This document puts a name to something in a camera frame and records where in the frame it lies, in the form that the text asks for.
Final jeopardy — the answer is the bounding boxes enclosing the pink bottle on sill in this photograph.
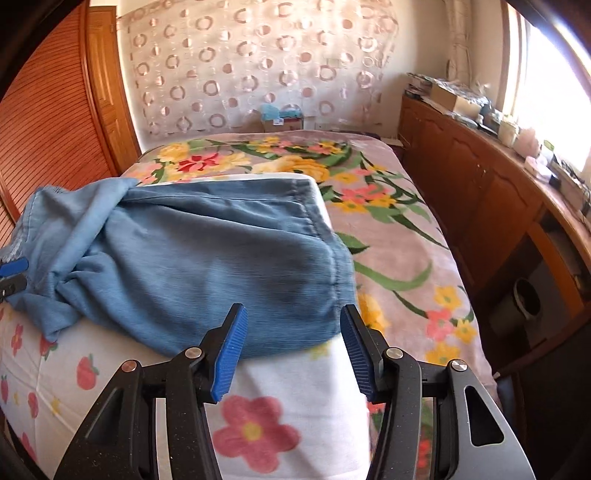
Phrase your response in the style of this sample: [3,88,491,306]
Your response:
[513,128,541,159]

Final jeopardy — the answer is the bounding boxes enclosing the cardboard box with blue cloth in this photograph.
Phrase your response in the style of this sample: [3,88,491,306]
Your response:
[259,104,304,133]

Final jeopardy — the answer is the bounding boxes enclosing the window with wooden frame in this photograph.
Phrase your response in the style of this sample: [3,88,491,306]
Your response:
[503,3,590,174]

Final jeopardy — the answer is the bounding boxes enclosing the white cup on sill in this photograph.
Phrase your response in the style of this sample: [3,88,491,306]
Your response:
[498,119,519,148]

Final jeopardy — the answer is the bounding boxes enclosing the circle pattern sheer curtain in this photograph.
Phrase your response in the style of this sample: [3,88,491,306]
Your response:
[117,1,399,145]

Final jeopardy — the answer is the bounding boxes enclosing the blue denim jeans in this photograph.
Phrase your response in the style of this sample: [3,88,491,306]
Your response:
[1,176,356,358]

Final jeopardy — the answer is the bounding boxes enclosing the wooden slatted wardrobe door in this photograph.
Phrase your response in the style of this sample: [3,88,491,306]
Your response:
[1,1,140,244]

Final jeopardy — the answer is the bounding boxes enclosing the flat box on cabinet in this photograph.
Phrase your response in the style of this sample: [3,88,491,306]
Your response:
[430,84,482,120]

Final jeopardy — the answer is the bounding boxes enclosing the beige side curtain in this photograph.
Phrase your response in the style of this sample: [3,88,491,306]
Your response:
[444,0,473,86]

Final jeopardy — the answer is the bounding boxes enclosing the wooden side cabinet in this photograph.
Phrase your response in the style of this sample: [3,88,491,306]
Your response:
[398,96,590,370]

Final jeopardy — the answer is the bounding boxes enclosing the floral bed blanket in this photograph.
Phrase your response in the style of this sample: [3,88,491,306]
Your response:
[124,130,497,394]

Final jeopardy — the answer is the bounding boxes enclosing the white flower print sheet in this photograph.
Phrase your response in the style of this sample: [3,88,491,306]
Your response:
[0,172,435,480]

